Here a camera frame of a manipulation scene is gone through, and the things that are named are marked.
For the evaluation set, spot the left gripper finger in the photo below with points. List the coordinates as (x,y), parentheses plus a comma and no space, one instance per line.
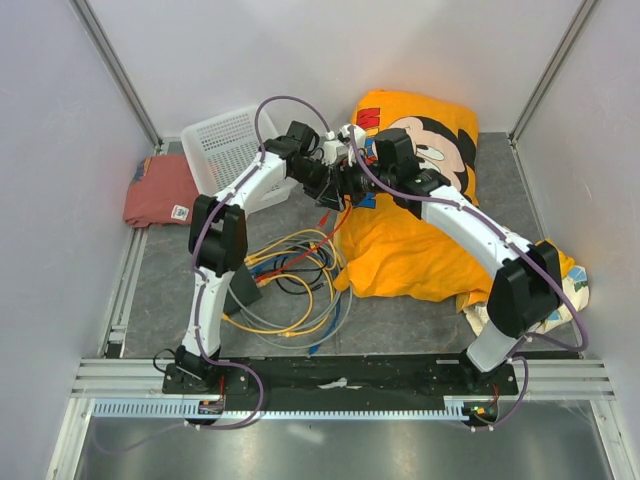
(335,198)
(321,199)

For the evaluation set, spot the black network switch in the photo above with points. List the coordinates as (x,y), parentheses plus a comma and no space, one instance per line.
(242,291)

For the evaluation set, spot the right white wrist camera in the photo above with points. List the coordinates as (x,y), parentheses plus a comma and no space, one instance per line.
(354,137)

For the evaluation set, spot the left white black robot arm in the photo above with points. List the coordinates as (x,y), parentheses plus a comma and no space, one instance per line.
(218,234)

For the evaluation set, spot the folded red shirt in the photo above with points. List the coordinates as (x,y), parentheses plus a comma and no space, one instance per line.
(161,192)

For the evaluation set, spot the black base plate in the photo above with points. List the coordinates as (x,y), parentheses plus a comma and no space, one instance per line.
(418,374)

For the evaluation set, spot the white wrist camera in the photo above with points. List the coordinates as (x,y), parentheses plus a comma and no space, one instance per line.
(354,137)
(335,148)

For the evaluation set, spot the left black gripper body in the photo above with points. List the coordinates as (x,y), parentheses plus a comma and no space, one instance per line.
(314,177)

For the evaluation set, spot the orange Mickey Mouse shirt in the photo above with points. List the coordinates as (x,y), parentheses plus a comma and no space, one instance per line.
(388,251)

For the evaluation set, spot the white plastic basket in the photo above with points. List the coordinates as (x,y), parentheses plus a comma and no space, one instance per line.
(220,149)

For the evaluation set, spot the grey slotted cable duct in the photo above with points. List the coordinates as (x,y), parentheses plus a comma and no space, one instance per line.
(198,410)

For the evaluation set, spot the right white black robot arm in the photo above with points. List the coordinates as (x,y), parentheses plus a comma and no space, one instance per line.
(527,281)

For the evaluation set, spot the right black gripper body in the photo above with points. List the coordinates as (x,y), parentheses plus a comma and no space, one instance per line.
(360,179)

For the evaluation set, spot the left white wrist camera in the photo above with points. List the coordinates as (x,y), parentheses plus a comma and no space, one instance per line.
(335,148)

